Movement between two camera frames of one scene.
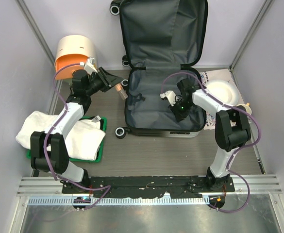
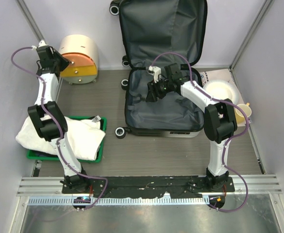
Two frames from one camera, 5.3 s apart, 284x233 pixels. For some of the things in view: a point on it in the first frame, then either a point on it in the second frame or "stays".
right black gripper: x=179 y=116 -> x=153 y=92
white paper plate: x=224 y=91 stays
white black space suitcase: x=164 y=41 stays
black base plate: x=144 y=186 stays
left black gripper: x=110 y=80 -> x=66 y=61
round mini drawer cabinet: x=72 y=50 stays
